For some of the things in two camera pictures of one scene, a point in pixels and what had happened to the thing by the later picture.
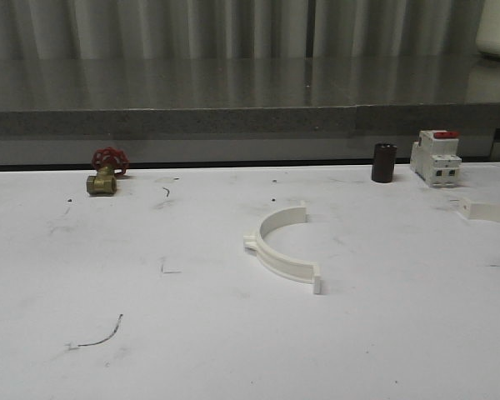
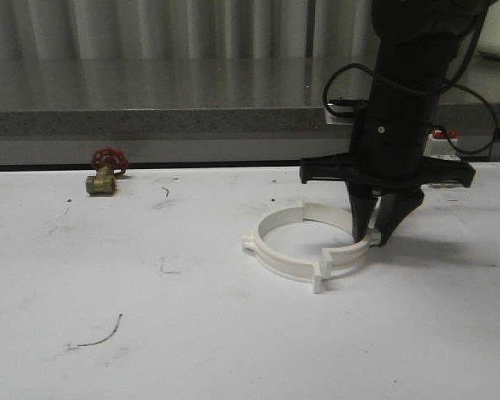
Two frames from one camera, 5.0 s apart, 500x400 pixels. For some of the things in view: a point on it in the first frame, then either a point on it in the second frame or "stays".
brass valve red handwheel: [105, 161] stays
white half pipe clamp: [498, 212] → [346, 261]
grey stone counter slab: [159, 97] stays
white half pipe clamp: [275, 262] stays
